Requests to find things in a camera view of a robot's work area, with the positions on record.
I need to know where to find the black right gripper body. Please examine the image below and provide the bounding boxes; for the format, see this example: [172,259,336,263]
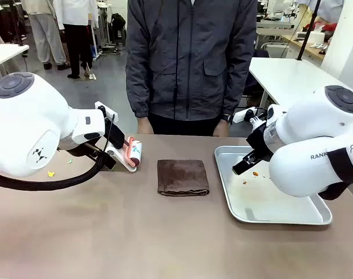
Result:
[246,122,275,163]

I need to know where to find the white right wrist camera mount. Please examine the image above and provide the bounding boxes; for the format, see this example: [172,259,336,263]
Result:
[232,106,257,124]

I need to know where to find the brown cloth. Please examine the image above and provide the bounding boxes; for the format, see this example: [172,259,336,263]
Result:
[157,159,210,196]

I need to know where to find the small white background table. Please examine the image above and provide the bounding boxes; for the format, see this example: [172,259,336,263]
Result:
[0,43,30,71]

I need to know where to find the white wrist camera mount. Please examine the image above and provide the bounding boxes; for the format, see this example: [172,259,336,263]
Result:
[232,106,257,124]
[94,101,118,123]

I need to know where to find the wooden workbench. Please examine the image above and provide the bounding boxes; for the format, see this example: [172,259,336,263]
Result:
[282,34,326,61]

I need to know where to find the black pole with long stem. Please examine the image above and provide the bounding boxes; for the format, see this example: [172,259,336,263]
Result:
[296,0,322,61]

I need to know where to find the black stool with bag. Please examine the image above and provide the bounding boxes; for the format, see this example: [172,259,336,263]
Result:
[110,13,127,47]

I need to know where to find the large white background table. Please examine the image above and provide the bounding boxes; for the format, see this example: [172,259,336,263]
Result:
[248,56,353,109]

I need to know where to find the person's right forearm grey sleeve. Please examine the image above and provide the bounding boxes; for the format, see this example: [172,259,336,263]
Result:
[125,52,150,119]

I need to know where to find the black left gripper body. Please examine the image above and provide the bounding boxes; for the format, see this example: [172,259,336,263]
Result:
[108,121,126,150]

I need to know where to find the pink white lint roller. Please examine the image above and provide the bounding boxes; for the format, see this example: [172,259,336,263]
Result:
[124,135,143,169]

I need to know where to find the black jacket cord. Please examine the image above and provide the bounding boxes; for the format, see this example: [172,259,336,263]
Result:
[171,0,182,99]

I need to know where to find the white folded stand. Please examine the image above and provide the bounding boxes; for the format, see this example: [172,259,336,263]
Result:
[105,145,138,173]

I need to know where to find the person in white shirt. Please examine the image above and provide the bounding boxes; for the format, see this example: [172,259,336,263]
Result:
[52,0,99,80]

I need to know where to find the person's right hand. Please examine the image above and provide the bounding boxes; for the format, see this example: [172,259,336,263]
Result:
[137,116,154,135]

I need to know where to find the person in grey jacket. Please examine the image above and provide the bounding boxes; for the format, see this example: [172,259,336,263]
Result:
[125,0,258,137]

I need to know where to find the person in beige trousers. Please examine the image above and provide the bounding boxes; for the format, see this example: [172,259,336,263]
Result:
[20,0,71,71]

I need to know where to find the silver metal tray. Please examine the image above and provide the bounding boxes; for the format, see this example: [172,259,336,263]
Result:
[214,145,333,225]

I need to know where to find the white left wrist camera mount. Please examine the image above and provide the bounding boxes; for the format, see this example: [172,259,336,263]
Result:
[94,101,118,123]

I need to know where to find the black pole with clamp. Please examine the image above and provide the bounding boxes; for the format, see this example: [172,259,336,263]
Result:
[11,0,24,47]

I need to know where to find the white paper roll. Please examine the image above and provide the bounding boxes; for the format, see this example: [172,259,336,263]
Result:
[309,30,326,45]

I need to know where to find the black arm cable sleeve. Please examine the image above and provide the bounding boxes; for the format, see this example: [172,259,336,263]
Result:
[318,147,353,201]
[0,144,117,192]

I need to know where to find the person's left hand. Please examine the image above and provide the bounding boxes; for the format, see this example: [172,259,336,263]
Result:
[212,119,230,137]

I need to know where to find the person's left forearm grey sleeve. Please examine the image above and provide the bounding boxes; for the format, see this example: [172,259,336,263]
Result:
[222,52,257,117]

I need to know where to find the black left arm cable sleeve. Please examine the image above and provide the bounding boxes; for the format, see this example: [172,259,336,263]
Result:
[0,144,117,192]

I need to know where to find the black right arm cable sleeve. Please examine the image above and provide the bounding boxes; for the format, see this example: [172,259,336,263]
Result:
[318,147,353,201]

